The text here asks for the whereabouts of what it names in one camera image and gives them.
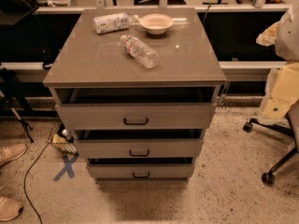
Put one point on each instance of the grey middle drawer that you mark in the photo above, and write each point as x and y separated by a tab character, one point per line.
140	143

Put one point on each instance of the grey three-drawer cabinet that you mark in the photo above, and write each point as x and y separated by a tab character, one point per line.
90	60

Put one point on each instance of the grey top drawer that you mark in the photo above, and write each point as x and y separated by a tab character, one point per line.
135	108

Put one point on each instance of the white paper bowl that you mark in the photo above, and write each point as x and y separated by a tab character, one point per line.
156	24

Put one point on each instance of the lower beige shoe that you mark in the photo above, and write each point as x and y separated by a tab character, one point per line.
9	209

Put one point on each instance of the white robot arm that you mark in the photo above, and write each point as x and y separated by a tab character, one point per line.
282	86

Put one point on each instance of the grey drawer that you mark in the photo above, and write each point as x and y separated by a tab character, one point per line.
141	168
140	143
135	108

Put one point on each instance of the clear plastic water bottle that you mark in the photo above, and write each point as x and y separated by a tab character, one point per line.
139	50

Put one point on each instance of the white-labelled plastic bottle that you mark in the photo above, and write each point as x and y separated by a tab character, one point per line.
114	22

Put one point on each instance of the black tripod stand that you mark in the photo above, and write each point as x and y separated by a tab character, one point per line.
9	103

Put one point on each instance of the wire basket with items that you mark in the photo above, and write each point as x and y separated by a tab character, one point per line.
61	139

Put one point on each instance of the grey bottom drawer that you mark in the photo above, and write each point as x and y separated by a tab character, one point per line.
141	168

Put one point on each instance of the upper beige shoe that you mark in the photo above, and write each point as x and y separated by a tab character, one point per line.
11	153

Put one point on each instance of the beige shoe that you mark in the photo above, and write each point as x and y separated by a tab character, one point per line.
9	209
11	153

